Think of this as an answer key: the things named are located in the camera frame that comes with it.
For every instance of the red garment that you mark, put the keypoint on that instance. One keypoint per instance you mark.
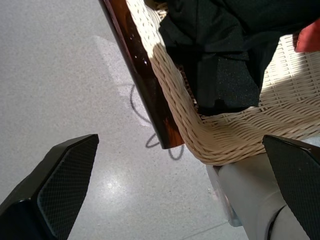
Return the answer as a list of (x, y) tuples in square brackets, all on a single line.
[(310, 40)]

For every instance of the black garment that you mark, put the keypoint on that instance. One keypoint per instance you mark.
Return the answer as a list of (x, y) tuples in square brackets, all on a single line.
[(212, 37)]

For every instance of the pale woven basket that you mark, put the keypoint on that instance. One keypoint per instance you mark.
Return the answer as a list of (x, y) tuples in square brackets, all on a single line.
[(225, 135)]

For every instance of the silver robot leg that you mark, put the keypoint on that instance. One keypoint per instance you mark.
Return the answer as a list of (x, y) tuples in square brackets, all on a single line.
[(252, 195)]

